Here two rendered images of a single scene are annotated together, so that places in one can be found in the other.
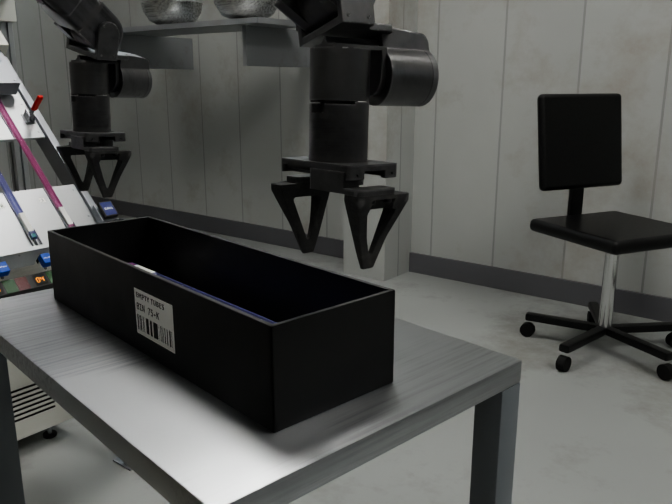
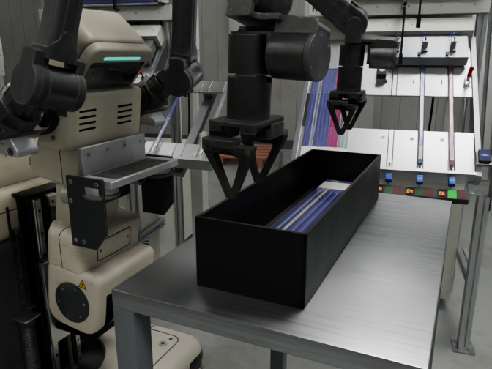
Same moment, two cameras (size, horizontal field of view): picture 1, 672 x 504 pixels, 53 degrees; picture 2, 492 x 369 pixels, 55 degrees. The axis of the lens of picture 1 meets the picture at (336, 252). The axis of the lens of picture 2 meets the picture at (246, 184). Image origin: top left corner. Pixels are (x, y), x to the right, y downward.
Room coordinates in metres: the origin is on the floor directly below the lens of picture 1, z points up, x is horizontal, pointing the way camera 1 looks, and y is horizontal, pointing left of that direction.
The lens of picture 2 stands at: (0.42, -0.57, 1.14)
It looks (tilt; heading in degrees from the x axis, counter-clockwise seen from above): 15 degrees down; 68
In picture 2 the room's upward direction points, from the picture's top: straight up
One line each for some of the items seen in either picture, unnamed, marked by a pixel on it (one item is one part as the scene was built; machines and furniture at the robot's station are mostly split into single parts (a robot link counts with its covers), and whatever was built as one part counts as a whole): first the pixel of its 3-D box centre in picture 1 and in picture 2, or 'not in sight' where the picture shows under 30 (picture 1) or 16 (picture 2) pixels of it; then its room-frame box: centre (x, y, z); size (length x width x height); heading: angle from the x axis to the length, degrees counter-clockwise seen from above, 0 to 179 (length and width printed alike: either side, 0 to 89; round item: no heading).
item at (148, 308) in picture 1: (194, 295); (309, 206); (0.87, 0.19, 0.86); 0.57 x 0.17 x 0.11; 42
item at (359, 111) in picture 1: (338, 140); (248, 103); (0.66, 0.00, 1.08); 0.10 x 0.07 x 0.07; 42
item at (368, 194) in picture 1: (358, 218); (236, 161); (0.63, -0.02, 1.01); 0.07 x 0.07 x 0.09; 42
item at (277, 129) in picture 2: (316, 209); (255, 152); (0.68, 0.02, 1.01); 0.07 x 0.07 x 0.09; 42
